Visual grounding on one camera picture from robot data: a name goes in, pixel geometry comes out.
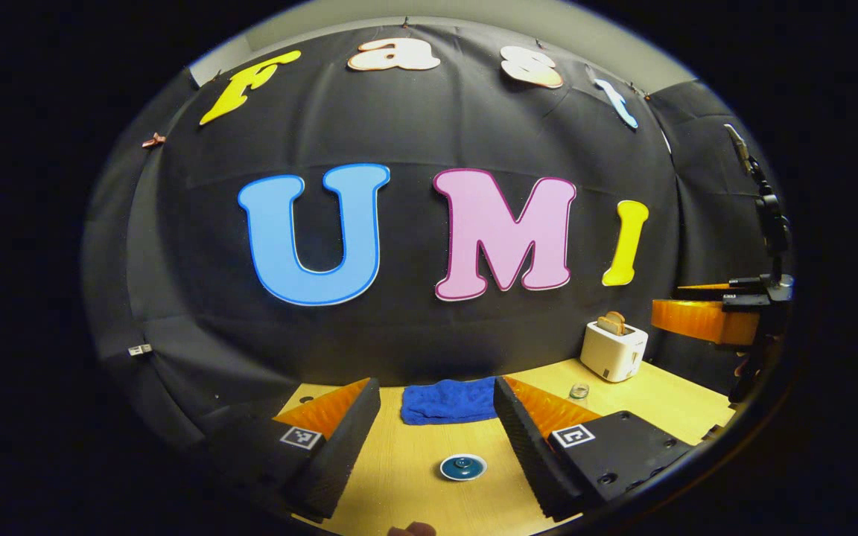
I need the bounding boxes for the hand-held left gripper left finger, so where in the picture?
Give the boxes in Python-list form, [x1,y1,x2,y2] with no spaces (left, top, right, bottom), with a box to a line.
[206,377,382,522]

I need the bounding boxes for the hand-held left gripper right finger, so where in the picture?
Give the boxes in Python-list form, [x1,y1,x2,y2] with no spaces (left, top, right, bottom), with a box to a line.
[494,376,696,522]

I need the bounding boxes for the white toaster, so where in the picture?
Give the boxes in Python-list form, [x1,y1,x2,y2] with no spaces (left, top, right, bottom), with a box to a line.
[580,320,649,383]

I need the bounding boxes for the blue towel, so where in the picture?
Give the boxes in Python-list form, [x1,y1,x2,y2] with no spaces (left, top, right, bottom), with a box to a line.
[401,377,501,426]

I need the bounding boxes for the black backdrop cloth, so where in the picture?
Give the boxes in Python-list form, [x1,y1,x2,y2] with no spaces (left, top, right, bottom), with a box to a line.
[83,19,791,455]

